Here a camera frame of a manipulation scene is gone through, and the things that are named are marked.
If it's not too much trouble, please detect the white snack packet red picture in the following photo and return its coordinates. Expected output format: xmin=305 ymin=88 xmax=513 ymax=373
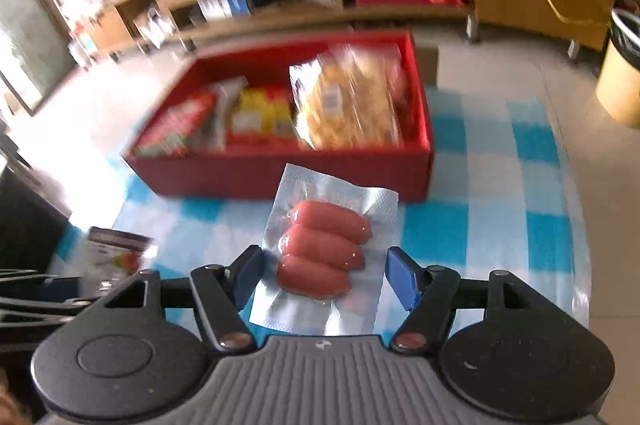
xmin=80 ymin=226 xmax=155 ymax=286

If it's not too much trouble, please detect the long red snack packet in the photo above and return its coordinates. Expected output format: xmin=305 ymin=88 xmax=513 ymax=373
xmin=132 ymin=87 xmax=221 ymax=158

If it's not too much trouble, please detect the yellow trash bin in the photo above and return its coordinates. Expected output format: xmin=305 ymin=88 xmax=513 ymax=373
xmin=595 ymin=7 xmax=640 ymax=128

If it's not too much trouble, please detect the sausage packet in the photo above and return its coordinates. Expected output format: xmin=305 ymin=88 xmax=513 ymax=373
xmin=248 ymin=162 xmax=401 ymax=337

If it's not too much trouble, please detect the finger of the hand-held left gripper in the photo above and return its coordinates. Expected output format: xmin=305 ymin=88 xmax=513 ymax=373
xmin=0 ymin=269 xmax=83 ymax=301
xmin=0 ymin=297 xmax=108 ymax=326

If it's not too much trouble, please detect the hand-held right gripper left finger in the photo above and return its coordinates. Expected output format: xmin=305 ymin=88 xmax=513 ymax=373
xmin=97 ymin=245 xmax=264 ymax=352

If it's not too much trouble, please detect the blue white box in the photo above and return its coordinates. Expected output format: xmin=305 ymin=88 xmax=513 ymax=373
xmin=197 ymin=0 xmax=253 ymax=20

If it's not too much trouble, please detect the silver snack packet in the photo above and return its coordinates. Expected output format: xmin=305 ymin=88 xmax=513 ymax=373
xmin=210 ymin=76 xmax=250 ymax=150

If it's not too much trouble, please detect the blue white checked tablecloth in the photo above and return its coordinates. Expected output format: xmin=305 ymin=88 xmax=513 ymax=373
xmin=50 ymin=87 xmax=593 ymax=341

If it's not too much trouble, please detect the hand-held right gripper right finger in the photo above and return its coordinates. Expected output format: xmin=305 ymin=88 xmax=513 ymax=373
xmin=386 ymin=246 xmax=546 ymax=353

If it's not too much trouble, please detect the waffle packet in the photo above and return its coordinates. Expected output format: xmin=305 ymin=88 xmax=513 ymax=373
xmin=289 ymin=44 xmax=407 ymax=150

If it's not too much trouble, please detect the red yellow snack packet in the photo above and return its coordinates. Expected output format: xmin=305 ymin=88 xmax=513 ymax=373
xmin=227 ymin=85 xmax=301 ymax=140

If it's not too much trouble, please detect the red cardboard box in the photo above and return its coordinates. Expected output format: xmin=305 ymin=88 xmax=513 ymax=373
xmin=122 ymin=30 xmax=435 ymax=203

